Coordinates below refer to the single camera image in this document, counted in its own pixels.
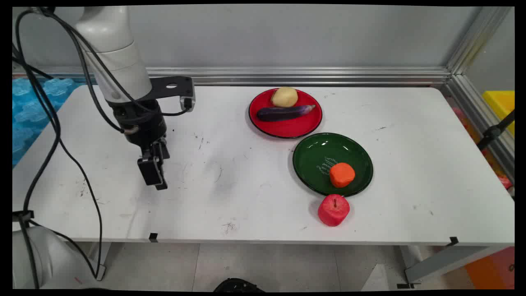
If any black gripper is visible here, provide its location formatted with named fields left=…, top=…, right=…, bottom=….
left=108, top=98, right=171, bottom=191

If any orange toy fruit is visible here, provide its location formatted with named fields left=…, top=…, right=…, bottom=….
left=329, top=162, right=356, bottom=189

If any white table leg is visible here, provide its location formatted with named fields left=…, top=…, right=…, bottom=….
left=87, top=242, right=112, bottom=281

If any black round object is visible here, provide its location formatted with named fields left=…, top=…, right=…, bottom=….
left=213, top=278, right=266, bottom=293

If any red plate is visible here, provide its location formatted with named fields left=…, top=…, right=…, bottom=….
left=248, top=88, right=323, bottom=139

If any purple toy eggplant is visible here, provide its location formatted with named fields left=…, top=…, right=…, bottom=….
left=257, top=104, right=316, bottom=122

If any blue foam mat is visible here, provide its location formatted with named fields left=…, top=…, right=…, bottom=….
left=12, top=76, right=88, bottom=166

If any yellow toy potato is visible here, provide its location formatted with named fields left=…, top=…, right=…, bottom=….
left=271, top=87, right=299, bottom=108

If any green plate with print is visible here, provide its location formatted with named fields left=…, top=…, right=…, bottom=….
left=292, top=132, right=374, bottom=197

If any red toy apple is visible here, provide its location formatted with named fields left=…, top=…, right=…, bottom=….
left=317, top=194, right=351, bottom=227

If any grey table leg brace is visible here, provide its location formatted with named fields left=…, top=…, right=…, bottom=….
left=404, top=245, right=496, bottom=284

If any black stand pole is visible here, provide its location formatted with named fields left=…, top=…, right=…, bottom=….
left=476, top=110, right=515, bottom=151

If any orange box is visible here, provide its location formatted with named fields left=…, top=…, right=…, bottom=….
left=464, top=246, right=515, bottom=290

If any yellow plastic box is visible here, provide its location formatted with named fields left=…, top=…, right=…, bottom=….
left=482, top=90, right=515, bottom=137

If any black camera cable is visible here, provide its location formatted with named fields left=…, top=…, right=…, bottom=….
left=12, top=7, right=194, bottom=281

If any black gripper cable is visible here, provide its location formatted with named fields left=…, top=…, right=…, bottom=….
left=12, top=7, right=138, bottom=289

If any long aluminium frame rail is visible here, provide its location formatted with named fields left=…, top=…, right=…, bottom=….
left=12, top=67, right=452, bottom=87

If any side aluminium frame rail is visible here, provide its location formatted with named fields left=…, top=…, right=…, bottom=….
left=441, top=74, right=515, bottom=183

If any upright aluminium frame post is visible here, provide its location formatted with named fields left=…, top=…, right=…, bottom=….
left=446, top=6, right=514, bottom=77

